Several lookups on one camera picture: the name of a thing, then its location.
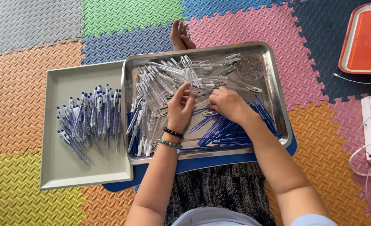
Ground person's left hand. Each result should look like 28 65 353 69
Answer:
167 82 198 134

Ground person's right hand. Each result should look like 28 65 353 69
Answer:
208 86 259 127

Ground heap of blue pen refills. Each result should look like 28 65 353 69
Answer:
178 94 283 151

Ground clear bowl of springs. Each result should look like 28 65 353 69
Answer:
235 54 267 81

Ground pile of clear pen barrels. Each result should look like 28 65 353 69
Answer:
126 53 263 157

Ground stainless steel tray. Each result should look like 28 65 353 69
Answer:
121 41 293 166

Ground person's bare foot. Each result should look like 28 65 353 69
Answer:
170 19 188 51
181 30 196 50

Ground blue lap table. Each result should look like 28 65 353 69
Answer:
102 131 298 193

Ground black-white patterned trousers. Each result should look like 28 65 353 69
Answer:
165 161 277 226

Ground light blue shirt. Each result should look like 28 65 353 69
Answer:
171 207 338 226

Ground pile of assembled blue-white pens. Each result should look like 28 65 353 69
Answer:
56 84 123 163

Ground red tray with white rim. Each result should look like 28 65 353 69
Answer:
338 1 371 75

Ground grey plastic tray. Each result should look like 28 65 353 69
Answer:
40 60 134 191

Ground black bead bracelet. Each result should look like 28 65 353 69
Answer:
163 126 184 139

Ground green bead bracelet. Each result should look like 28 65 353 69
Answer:
158 139 182 149

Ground thin white cable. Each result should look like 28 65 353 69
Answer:
333 73 371 93

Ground thick white cable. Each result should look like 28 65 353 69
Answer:
348 142 371 177

